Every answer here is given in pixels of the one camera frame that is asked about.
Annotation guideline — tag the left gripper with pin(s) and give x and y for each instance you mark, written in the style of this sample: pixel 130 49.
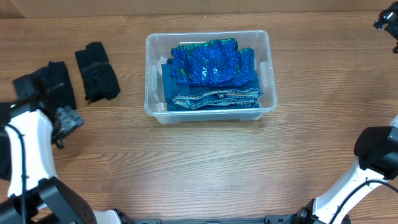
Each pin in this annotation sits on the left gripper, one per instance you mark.
pixel 66 119

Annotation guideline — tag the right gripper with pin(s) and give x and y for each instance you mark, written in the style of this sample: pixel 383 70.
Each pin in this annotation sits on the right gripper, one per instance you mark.
pixel 390 22

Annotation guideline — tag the black cloth bundle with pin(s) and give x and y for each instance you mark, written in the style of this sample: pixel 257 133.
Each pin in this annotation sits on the black cloth bundle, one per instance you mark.
pixel 99 79
pixel 57 82

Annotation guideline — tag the large black garment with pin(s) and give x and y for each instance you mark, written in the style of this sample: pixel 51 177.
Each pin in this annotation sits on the large black garment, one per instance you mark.
pixel 6 163

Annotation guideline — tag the blue denim jeans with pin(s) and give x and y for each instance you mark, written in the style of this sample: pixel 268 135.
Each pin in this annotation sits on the blue denim jeans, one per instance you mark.
pixel 184 97

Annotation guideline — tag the clear plastic storage bin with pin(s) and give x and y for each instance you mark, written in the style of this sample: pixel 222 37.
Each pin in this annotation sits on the clear plastic storage bin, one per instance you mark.
pixel 158 50

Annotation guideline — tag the blue sequin fabric bundle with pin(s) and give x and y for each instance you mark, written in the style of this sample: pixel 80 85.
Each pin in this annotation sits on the blue sequin fabric bundle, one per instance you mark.
pixel 218 63

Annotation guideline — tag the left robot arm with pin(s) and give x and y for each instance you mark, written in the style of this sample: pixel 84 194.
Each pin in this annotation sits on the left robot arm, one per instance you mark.
pixel 33 126

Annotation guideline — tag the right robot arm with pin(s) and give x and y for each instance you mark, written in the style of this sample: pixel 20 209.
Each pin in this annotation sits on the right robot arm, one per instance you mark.
pixel 375 164

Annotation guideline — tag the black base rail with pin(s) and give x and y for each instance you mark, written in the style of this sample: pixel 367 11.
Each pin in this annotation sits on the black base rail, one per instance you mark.
pixel 268 219

